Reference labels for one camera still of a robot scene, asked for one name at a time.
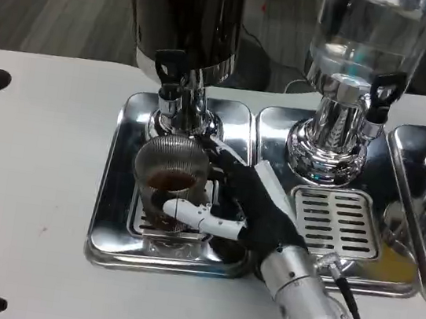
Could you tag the clear ribbed glass cup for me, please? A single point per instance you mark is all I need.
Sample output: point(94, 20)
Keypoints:
point(169, 157)

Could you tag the steel tray under water dispenser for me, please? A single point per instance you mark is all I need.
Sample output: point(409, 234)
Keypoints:
point(278, 145)

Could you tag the dark coffee drink dispenser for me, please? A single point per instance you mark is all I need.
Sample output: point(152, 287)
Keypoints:
point(186, 9)

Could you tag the black water dispenser tap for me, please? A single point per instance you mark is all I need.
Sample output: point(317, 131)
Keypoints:
point(377, 115)

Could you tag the slotted steel drip grid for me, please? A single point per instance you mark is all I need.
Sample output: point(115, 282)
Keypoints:
point(136, 224)
point(335, 222)

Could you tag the black coffee dispenser tap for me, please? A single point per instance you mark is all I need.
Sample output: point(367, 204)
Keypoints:
point(166, 97)

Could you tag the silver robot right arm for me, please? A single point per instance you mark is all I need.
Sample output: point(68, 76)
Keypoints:
point(297, 294)

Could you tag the clear water drink dispenser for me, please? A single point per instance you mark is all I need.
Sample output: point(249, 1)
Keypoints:
point(346, 83)

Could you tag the steel tray cut by frame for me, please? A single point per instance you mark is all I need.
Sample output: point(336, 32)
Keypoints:
point(407, 163)

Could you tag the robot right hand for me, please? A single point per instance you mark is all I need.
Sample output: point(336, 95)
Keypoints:
point(261, 214)

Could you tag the steel tray under coffee dispenser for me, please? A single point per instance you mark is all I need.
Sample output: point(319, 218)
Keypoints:
point(116, 201)

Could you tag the dark round floor base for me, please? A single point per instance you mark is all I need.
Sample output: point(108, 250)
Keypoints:
point(253, 70)

